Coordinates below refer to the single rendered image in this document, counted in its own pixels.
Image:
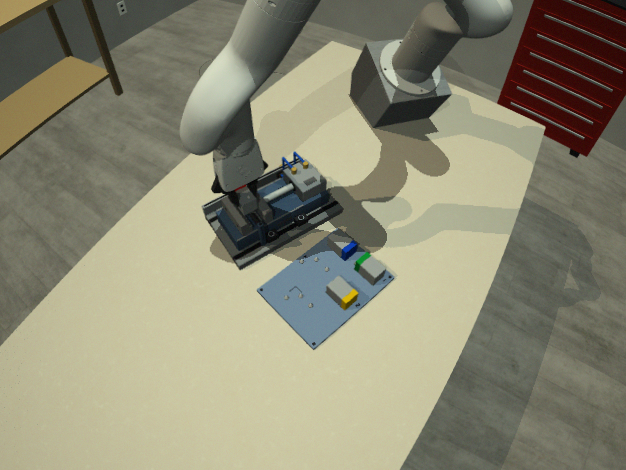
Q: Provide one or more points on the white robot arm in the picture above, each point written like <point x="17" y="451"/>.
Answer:
<point x="267" y="29"/>

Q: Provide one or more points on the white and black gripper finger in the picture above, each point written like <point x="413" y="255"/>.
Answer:
<point x="216" y="188"/>
<point x="252" y="185"/>

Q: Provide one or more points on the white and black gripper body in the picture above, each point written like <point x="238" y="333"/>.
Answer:
<point x="241" y="168"/>

